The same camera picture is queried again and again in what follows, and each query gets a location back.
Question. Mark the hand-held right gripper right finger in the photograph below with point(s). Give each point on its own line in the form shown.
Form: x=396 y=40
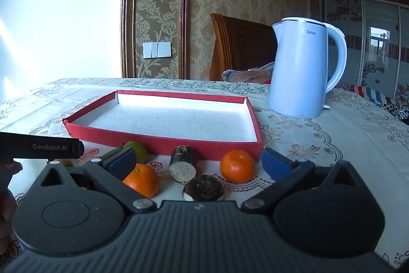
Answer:
x=274 y=165

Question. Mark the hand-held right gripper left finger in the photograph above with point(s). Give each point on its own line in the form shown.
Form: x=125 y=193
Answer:
x=123 y=161

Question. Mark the green cucumber piece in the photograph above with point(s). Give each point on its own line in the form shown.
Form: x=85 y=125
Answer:
x=110 y=154

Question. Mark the green round fruit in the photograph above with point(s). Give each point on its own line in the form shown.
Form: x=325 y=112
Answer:
x=141 y=150

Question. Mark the orange mandarin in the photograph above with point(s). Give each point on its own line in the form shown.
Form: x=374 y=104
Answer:
x=238 y=166
x=143 y=183

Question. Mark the brown longan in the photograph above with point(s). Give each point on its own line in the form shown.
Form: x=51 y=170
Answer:
x=65 y=163

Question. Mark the red shallow cardboard tray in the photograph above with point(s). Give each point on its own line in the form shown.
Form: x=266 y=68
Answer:
x=92 y=134

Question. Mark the long dark sugarcane piece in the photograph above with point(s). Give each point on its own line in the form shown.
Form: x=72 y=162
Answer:
x=183 y=161

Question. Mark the short wide sugarcane piece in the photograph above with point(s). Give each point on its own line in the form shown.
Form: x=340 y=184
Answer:
x=204 y=188

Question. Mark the person's left hand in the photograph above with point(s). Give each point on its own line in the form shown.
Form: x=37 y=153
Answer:
x=5 y=205

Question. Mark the white electric kettle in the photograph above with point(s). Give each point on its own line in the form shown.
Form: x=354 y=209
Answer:
x=297 y=74

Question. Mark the pink folded blanket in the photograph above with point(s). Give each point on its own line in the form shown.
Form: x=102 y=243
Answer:
x=246 y=74

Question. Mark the striped colourful bedding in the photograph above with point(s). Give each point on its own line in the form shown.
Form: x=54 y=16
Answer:
x=374 y=97

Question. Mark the floral sliding door wardrobe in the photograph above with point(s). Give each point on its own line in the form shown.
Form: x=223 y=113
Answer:
x=377 y=36

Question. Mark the white wall light switch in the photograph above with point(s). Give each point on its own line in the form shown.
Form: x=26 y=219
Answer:
x=156 y=49

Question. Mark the brown wall panel frame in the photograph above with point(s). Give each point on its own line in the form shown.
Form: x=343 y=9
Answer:
x=127 y=20

